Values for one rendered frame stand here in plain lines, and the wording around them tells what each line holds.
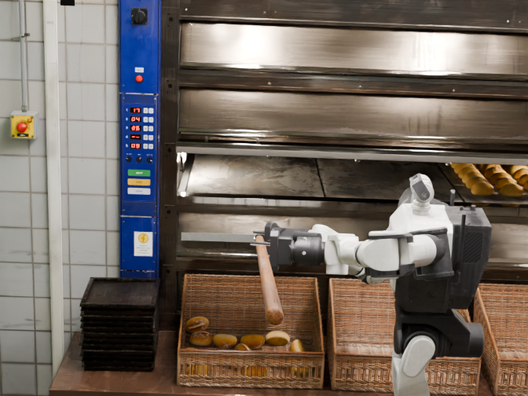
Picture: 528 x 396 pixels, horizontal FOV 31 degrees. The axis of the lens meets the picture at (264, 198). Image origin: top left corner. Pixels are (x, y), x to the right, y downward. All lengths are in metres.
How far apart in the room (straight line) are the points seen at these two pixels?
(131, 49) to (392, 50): 1.02
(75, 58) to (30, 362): 1.33
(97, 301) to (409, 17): 1.63
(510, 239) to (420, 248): 1.47
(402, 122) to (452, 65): 0.29
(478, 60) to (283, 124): 0.80
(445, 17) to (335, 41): 0.44
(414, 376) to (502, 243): 1.09
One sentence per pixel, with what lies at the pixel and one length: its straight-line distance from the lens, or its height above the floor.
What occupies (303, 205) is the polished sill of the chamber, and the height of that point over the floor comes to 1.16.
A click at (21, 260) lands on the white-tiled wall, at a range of 4.10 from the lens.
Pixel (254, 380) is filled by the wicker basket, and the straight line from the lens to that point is 3.66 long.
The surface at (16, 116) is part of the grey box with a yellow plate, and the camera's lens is 3.86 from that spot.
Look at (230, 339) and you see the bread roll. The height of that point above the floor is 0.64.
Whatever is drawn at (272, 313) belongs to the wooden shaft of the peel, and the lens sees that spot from 1.59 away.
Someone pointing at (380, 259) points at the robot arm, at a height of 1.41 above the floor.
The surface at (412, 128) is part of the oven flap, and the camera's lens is 3.87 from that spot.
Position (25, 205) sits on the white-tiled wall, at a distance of 4.02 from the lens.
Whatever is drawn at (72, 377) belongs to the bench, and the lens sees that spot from 3.76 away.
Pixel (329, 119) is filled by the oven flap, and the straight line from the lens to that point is 3.83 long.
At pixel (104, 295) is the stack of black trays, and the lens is 3.78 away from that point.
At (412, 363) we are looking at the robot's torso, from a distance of 3.14.
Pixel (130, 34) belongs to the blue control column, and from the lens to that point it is 3.77.
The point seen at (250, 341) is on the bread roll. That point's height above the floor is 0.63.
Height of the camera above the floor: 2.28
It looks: 16 degrees down
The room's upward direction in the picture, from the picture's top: 2 degrees clockwise
